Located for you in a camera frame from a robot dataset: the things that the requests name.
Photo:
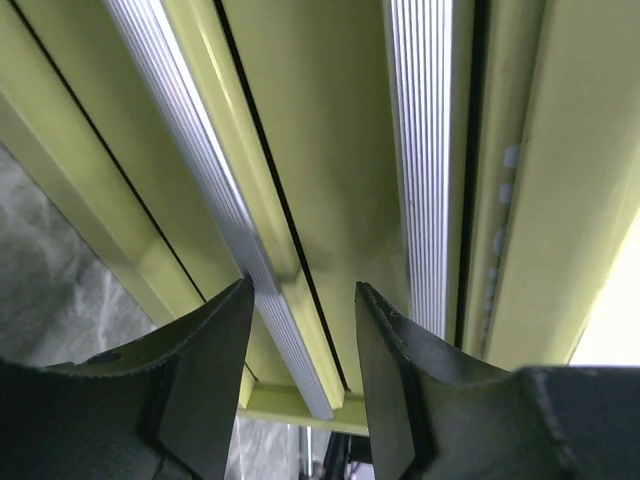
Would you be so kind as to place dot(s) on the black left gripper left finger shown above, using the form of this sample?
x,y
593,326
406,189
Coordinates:
x,y
160,407

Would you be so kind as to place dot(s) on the yellow-green cabinet top drawer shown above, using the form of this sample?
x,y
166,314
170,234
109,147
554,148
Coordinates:
x,y
326,139

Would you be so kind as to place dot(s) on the yellow-green metal tool cabinet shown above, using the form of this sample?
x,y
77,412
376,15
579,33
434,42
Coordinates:
x,y
476,161

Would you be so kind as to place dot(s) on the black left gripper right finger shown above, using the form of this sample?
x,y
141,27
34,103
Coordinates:
x,y
435,412

